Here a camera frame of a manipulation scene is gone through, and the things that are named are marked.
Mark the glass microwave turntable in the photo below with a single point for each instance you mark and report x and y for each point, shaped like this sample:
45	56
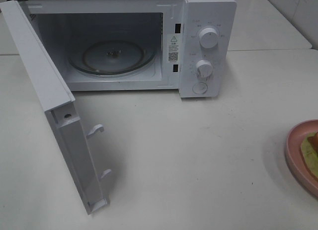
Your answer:
111	57

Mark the white microwave knob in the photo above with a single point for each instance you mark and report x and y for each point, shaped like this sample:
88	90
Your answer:
208	37
204	68

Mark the round door release button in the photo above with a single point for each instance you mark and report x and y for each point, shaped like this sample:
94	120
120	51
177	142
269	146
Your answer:
200	88

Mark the white bread sandwich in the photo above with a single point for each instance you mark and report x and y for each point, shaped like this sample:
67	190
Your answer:
309	150

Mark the pink round plate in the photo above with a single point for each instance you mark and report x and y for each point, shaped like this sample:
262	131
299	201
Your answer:
294	157

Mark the white microwave oven body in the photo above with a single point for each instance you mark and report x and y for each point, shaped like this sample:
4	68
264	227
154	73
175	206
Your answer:
63	25

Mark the white warning label sticker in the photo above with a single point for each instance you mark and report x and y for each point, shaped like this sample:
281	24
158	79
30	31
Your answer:
173	47

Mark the white microwave door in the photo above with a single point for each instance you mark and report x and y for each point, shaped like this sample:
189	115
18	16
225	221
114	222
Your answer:
58	104

